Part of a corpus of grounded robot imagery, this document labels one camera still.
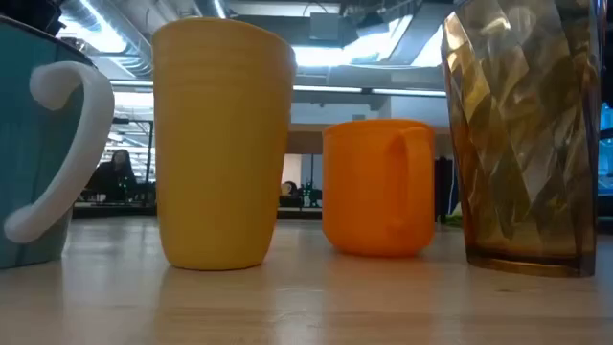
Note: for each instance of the small orange mug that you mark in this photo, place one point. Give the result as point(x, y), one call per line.
point(373, 191)

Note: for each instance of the brown mug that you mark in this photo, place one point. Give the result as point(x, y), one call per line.
point(220, 144)

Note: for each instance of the amber faceted glass tumbler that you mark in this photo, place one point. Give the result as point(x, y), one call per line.
point(522, 144)

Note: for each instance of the white mug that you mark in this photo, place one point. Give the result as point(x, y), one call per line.
point(33, 153)

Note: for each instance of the person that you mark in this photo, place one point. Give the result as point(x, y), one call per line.
point(288, 188)
point(115, 175)

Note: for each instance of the long ceiling light strip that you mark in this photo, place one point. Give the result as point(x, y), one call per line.
point(330, 89)

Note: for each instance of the grey ceiling box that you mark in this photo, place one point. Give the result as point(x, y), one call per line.
point(325, 26)

